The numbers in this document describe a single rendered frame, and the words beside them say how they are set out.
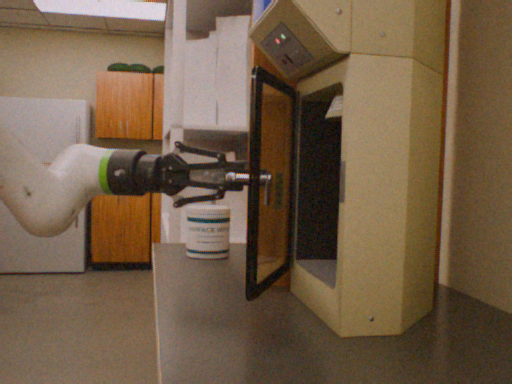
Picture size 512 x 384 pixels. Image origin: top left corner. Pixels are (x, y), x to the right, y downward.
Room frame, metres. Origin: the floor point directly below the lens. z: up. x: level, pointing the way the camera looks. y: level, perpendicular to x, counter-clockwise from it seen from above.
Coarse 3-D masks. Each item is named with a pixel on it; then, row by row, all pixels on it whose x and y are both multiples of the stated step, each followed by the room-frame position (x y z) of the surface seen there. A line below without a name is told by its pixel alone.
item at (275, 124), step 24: (264, 96) 0.93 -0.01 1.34; (288, 96) 1.11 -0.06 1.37; (264, 120) 0.94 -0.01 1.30; (288, 120) 1.12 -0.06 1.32; (264, 144) 0.94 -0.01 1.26; (288, 144) 1.12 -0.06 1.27; (264, 168) 0.95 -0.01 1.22; (288, 168) 1.13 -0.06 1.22; (264, 192) 0.95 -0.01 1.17; (288, 192) 1.14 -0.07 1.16; (264, 216) 0.96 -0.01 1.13; (288, 216) 1.15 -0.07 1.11; (264, 240) 0.96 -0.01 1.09; (264, 264) 0.97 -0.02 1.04
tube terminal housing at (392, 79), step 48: (384, 0) 0.88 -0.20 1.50; (432, 0) 0.98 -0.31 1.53; (384, 48) 0.88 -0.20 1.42; (432, 48) 0.99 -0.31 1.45; (384, 96) 0.89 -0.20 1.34; (432, 96) 1.00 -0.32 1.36; (384, 144) 0.89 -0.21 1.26; (432, 144) 1.01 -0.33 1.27; (384, 192) 0.89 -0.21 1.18; (432, 192) 1.03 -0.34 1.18; (384, 240) 0.89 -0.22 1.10; (432, 240) 1.04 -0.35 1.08; (336, 288) 0.90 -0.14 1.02; (384, 288) 0.89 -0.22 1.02; (432, 288) 1.05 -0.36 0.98
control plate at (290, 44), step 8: (280, 24) 0.96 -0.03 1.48; (272, 32) 1.02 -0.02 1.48; (280, 32) 0.99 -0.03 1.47; (288, 32) 0.96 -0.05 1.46; (264, 40) 1.09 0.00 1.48; (272, 40) 1.06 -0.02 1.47; (280, 40) 1.02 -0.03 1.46; (288, 40) 0.99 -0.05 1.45; (296, 40) 0.96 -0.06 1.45; (264, 48) 1.13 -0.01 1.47; (272, 48) 1.09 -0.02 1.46; (280, 48) 1.06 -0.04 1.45; (288, 48) 1.02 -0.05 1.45; (296, 48) 0.99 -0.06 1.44; (304, 48) 0.96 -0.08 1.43; (272, 56) 1.13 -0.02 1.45; (280, 56) 1.09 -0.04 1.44; (296, 56) 1.02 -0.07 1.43; (304, 56) 0.99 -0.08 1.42; (288, 64) 1.09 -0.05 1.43; (296, 64) 1.05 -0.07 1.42; (288, 72) 1.13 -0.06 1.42
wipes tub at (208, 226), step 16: (192, 208) 1.55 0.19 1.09; (208, 208) 1.54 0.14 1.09; (224, 208) 1.56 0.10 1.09; (192, 224) 1.55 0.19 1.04; (208, 224) 1.53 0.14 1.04; (224, 224) 1.56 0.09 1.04; (192, 240) 1.55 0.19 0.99; (208, 240) 1.53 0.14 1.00; (224, 240) 1.56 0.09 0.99; (192, 256) 1.55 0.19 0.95; (208, 256) 1.53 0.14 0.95; (224, 256) 1.56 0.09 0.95
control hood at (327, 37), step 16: (288, 0) 0.86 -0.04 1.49; (304, 0) 0.86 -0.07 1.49; (320, 0) 0.86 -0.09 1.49; (336, 0) 0.87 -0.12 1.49; (272, 16) 0.97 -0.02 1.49; (288, 16) 0.91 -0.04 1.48; (304, 16) 0.86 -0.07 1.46; (320, 16) 0.86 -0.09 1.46; (336, 16) 0.87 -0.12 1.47; (256, 32) 1.10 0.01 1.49; (304, 32) 0.91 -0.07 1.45; (320, 32) 0.86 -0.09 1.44; (336, 32) 0.87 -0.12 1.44; (320, 48) 0.91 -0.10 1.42; (336, 48) 0.87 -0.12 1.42; (304, 64) 1.02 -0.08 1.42; (320, 64) 0.98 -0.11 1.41
